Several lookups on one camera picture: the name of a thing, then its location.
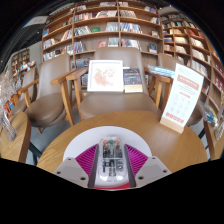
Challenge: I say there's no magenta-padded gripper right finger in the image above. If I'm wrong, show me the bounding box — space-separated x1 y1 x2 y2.
123 143 173 188

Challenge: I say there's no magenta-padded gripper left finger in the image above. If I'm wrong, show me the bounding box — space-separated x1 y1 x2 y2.
53 143 100 189

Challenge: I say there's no transparent computer mouse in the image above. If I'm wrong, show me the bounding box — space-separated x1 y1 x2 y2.
94 135 130 188

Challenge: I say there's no white mouse pad red rest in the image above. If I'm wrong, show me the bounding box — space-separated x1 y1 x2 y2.
62 125 153 191

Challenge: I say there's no round wooden side table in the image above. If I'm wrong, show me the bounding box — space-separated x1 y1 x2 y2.
203 119 224 161
0 111 32 164

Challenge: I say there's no white red sign wooden base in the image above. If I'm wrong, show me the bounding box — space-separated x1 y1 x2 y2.
159 63 205 134

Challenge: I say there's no low book display stand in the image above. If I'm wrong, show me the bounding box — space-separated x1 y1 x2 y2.
3 94 19 116

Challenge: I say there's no dark blue book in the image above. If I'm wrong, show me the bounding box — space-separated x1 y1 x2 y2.
123 68 144 94

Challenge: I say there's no light blue book stack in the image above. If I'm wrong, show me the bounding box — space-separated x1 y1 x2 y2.
147 64 176 79

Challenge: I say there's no white framed floral picture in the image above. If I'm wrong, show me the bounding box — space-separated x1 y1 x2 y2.
86 59 125 93

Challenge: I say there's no distant wooden bookshelf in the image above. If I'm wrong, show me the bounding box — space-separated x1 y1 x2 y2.
11 48 31 79

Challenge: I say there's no wide wooden bookshelf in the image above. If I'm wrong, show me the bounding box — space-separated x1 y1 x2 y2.
41 1 164 64

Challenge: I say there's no white hanging ceiling panel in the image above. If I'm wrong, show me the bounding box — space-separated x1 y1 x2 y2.
23 15 48 28

